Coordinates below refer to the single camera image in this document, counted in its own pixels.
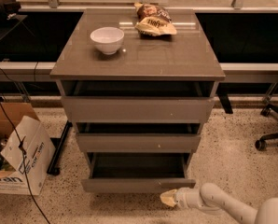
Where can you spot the yellow-covered gripper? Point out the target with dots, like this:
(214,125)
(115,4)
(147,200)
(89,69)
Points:
(182,196)

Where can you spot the grey bottom drawer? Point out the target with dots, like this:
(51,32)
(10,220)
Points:
(137,172)

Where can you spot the grey drawer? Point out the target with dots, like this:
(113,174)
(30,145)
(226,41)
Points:
(138,137)
(87,101)
(137,172)

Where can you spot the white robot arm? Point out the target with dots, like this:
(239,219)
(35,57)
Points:
(211,199)

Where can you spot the grey drawer cabinet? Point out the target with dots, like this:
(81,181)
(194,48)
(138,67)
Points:
(186,56)

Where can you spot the grey middle drawer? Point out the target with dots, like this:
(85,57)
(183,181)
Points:
(138,137)

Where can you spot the grey top drawer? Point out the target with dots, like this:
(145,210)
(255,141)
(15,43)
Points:
(87,101)

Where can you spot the black table leg right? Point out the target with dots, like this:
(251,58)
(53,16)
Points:
(222,93)

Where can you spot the black table leg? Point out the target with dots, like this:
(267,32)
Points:
(58,144)
(222,93)

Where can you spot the black table leg left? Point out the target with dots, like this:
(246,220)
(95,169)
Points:
(58,144)

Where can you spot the open cardboard box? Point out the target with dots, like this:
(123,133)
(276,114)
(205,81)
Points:
(26,148)

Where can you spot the white ceramic bowl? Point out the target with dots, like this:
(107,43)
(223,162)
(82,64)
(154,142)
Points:
(108,40)

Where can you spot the brown chip bag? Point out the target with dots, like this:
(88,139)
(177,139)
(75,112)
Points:
(153,20)

